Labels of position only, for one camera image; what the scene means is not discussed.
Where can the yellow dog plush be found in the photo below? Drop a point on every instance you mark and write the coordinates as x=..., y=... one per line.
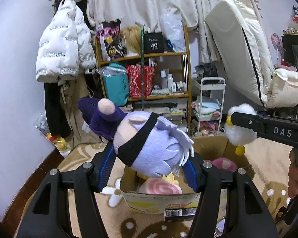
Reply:
x=169, y=178

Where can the beige hanging coat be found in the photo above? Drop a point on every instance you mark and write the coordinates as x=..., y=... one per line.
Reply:
x=71, y=92

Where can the cream pillow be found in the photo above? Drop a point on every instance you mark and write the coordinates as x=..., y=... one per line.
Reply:
x=283, y=91

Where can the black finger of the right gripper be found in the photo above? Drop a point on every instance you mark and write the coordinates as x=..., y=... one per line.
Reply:
x=250, y=121

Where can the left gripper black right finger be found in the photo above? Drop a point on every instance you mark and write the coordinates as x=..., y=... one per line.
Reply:
x=246, y=212

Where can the white utility cart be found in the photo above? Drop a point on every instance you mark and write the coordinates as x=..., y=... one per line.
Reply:
x=208, y=106

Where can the colourful cartoon bag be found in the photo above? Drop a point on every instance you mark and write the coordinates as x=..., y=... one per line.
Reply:
x=109, y=39

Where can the cream mattress with black zipper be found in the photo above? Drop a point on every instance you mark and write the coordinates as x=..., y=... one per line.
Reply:
x=244, y=50

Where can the pink swirl round plush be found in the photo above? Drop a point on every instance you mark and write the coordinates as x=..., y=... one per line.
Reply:
x=154, y=186

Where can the yellow snack bags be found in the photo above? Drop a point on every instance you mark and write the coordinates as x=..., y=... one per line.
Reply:
x=60, y=144

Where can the pink white bear plush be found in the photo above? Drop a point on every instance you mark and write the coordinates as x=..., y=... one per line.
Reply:
x=223, y=164

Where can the stack of books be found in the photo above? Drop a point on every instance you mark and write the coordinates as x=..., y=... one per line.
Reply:
x=173, y=108

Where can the wooden shelf unit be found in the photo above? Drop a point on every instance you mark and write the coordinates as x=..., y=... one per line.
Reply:
x=173, y=71

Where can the person's right hand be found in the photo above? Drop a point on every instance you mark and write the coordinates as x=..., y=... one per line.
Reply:
x=293, y=176

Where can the black box number 40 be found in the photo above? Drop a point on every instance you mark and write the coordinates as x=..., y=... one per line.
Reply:
x=153, y=43

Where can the red patterned gift bag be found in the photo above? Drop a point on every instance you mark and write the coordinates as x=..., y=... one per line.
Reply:
x=135, y=80

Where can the teal bag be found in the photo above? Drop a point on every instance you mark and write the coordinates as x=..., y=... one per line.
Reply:
x=116, y=83

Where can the purple hair doll plush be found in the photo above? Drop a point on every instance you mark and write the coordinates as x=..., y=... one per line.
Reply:
x=144, y=141

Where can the green pole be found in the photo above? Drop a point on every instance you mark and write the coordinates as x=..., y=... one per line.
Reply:
x=142, y=69

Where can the cardboard box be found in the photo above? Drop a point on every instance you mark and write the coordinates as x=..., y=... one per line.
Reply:
x=210, y=148

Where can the blonde wig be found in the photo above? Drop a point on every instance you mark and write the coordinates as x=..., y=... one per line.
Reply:
x=131, y=36

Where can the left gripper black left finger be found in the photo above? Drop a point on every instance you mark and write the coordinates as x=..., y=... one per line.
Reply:
x=48, y=213

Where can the white puffer jacket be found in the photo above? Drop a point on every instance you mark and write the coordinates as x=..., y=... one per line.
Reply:
x=65, y=49

